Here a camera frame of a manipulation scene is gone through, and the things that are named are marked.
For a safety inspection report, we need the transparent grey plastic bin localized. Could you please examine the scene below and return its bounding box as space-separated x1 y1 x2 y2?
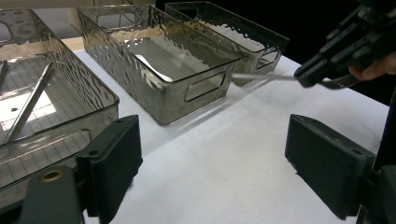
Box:
77 4 244 126
0 8 120 213
164 0 290 88

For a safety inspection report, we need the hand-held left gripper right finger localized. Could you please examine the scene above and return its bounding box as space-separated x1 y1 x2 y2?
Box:
284 113 377 221

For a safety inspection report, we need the metal fork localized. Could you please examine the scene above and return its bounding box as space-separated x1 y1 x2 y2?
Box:
232 72 359 91

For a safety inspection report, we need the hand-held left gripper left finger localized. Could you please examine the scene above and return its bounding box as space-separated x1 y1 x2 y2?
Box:
76 114 145 224

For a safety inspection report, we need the metal chopstick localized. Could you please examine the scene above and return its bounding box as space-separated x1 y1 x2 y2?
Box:
2 62 54 145

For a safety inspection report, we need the white table cover sheet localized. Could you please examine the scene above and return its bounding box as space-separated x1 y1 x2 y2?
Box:
73 49 390 224

